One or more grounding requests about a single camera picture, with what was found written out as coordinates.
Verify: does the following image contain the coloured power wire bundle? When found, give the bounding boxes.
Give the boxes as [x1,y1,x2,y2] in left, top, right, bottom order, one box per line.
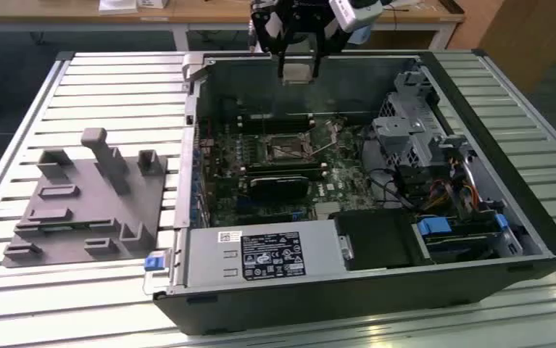
[427,180,483,213]

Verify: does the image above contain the wooden desk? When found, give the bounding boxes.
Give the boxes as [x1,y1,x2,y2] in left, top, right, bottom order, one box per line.
[0,0,467,51]

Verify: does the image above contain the grey plastic case handle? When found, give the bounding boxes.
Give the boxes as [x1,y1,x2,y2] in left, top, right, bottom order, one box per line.
[180,53,216,91]

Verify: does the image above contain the black plastic shroud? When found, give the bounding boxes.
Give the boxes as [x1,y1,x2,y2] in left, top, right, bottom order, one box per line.
[332,209,423,272]

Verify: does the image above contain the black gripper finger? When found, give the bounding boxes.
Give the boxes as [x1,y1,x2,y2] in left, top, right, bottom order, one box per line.
[312,16,351,80]
[251,10,292,80]

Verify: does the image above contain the wooden cabinet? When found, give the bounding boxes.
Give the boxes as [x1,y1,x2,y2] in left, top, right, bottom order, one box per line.
[475,0,556,94]

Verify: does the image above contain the silver power supply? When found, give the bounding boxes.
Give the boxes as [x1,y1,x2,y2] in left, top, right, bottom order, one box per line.
[180,219,351,288]

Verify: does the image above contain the CPU socket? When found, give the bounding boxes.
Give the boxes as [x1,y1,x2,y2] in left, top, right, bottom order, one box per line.
[263,133,315,164]

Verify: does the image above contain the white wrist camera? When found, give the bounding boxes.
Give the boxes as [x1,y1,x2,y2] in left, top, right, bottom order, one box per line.
[328,0,384,33]

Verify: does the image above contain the black open PC case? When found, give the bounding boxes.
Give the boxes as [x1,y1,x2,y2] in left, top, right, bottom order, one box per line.
[151,49,556,336]

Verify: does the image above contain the silver square CPU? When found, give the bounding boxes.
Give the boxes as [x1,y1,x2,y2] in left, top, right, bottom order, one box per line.
[282,63,315,86]

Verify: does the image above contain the silver metal drive cage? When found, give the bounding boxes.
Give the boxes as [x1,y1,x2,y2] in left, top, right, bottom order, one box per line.
[362,70,472,175]

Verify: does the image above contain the green motherboard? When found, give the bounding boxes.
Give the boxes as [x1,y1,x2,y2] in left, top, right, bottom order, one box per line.
[195,115,380,228]

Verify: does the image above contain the RAM slot white clips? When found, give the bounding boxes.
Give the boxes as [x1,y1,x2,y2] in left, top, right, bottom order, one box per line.
[239,123,315,129]

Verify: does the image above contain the green RAM stick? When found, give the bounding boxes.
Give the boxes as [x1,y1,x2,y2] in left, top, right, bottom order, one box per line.
[246,163,322,179]

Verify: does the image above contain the silver chipset heatsink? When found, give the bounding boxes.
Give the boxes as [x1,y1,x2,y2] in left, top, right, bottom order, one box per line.
[315,202,343,219]

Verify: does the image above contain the black expansion slot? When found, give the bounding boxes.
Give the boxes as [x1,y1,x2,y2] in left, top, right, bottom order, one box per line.
[236,213,303,225]

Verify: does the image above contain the hard disk in blue carrier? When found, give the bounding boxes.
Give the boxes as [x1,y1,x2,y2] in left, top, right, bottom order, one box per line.
[415,214,502,243]

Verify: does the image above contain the blue case latch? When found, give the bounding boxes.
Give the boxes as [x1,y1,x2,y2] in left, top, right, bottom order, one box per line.
[144,250,171,273]

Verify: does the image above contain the pale blue teach pendant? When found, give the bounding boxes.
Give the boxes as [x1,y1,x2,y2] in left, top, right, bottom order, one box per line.
[347,24,375,46]

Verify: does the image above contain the grey parts rack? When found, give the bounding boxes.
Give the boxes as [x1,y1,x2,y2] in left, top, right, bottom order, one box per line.
[2,126,171,269]

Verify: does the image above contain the black graphics card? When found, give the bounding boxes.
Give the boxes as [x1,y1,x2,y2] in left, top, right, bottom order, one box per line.
[247,175,311,202]

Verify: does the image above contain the white paper sheets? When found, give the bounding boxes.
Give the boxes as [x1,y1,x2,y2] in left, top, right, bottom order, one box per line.
[392,0,447,11]

